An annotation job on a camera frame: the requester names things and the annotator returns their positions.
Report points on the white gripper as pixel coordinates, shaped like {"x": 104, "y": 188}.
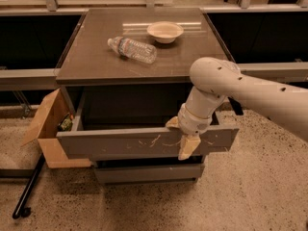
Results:
{"x": 191, "y": 123}

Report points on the grey top drawer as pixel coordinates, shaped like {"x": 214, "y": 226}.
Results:
{"x": 128, "y": 143}

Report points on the grey drawer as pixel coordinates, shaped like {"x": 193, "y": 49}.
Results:
{"x": 128, "y": 143}
{"x": 148, "y": 174}

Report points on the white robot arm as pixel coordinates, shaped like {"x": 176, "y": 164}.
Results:
{"x": 213, "y": 80}

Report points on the grey bottom drawer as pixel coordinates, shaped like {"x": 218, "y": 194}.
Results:
{"x": 148, "y": 174}

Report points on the grey drawer cabinet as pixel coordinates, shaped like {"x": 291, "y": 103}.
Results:
{"x": 127, "y": 92}

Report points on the open cardboard box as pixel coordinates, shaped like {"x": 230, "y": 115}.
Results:
{"x": 44, "y": 128}

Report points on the white paper bowl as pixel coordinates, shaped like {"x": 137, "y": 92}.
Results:
{"x": 165, "y": 32}

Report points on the clear plastic water bottle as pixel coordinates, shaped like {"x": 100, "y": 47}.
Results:
{"x": 133, "y": 49}

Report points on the green snack bag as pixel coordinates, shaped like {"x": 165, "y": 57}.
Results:
{"x": 66, "y": 123}

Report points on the black metal floor bar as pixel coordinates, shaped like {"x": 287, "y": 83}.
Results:
{"x": 32, "y": 175}

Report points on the black bracket behind cabinet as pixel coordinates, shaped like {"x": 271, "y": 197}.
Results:
{"x": 236, "y": 106}

